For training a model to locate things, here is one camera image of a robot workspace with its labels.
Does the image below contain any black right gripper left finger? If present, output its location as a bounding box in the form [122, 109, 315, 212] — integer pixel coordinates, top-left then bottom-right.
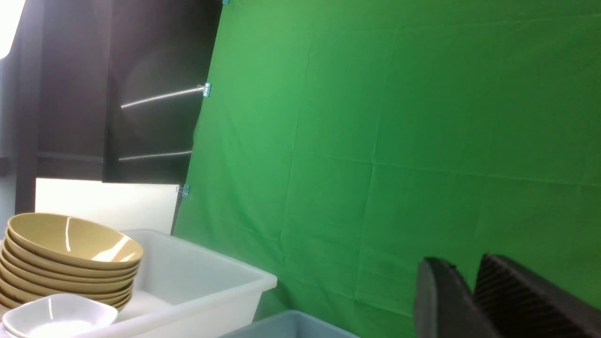
[413, 257, 502, 338]

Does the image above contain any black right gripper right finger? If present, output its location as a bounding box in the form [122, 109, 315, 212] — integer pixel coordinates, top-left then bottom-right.
[473, 253, 601, 338]

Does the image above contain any teal plastic bin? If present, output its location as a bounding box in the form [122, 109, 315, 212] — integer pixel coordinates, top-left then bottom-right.
[223, 310, 357, 338]

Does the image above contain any green backdrop cloth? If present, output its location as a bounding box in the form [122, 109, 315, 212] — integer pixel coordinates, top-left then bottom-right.
[174, 0, 601, 338]

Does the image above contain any large white plastic tub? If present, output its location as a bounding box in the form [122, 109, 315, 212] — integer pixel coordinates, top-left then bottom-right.
[82, 230, 277, 338]

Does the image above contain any white board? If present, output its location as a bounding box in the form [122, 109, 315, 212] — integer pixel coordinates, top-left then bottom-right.
[36, 178, 178, 234]

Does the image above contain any stack of white dishes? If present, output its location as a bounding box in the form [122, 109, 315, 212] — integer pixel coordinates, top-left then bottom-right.
[2, 293, 119, 338]

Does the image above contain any dark cabinet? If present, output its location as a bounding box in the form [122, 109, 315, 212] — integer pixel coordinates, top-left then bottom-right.
[2, 0, 225, 214]

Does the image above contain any stack of yellow bowls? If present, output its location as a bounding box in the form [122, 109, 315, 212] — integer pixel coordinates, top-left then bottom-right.
[0, 213, 144, 310]

